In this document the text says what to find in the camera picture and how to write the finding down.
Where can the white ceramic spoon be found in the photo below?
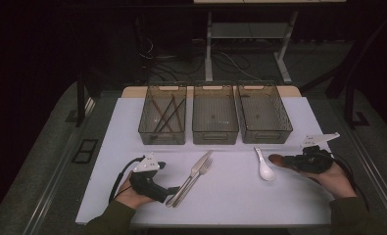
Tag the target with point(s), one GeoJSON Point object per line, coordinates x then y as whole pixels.
{"type": "Point", "coordinates": [267, 173]}

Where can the white metal desk frame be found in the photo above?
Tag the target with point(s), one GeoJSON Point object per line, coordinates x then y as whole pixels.
{"type": "Point", "coordinates": [208, 58]}

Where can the white table mat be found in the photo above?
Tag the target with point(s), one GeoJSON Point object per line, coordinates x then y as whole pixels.
{"type": "Point", "coordinates": [230, 202]}

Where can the translucent grey plastic bin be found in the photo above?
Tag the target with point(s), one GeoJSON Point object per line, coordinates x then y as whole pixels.
{"type": "Point", "coordinates": [148, 107]}
{"type": "Point", "coordinates": [263, 114]}
{"type": "Point", "coordinates": [215, 114]}

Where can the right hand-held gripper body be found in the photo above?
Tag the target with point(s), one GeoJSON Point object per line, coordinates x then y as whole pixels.
{"type": "Point", "coordinates": [315, 161]}

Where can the steel fork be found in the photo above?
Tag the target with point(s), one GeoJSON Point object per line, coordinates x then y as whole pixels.
{"type": "Point", "coordinates": [206, 166]}

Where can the black chopstick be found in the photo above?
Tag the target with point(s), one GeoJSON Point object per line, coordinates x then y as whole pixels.
{"type": "Point", "coordinates": [178, 107]}
{"type": "Point", "coordinates": [165, 114]}

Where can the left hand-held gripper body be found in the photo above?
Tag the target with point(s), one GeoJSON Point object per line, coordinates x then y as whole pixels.
{"type": "Point", "coordinates": [146, 164]}

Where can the person's left hand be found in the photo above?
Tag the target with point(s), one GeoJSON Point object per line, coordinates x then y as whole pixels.
{"type": "Point", "coordinates": [129, 196]}

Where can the person's right hand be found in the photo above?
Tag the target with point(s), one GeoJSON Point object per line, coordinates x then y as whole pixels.
{"type": "Point", "coordinates": [336, 182]}

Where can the silver forks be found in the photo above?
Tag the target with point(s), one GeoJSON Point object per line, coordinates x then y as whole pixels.
{"type": "Point", "coordinates": [197, 164]}

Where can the black metal stand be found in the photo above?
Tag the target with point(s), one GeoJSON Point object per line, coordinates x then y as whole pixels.
{"type": "Point", "coordinates": [350, 107]}
{"type": "Point", "coordinates": [80, 104]}

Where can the brown wooden spoon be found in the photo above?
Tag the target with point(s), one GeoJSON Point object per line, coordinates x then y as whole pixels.
{"type": "Point", "coordinates": [275, 160]}

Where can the aluminium floor rail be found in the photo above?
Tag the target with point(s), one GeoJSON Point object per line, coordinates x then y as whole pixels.
{"type": "Point", "coordinates": [48, 192]}
{"type": "Point", "coordinates": [382, 186]}

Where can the brown wooden chopstick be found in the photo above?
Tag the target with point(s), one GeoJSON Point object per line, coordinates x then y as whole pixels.
{"type": "Point", "coordinates": [178, 120]}
{"type": "Point", "coordinates": [158, 109]}

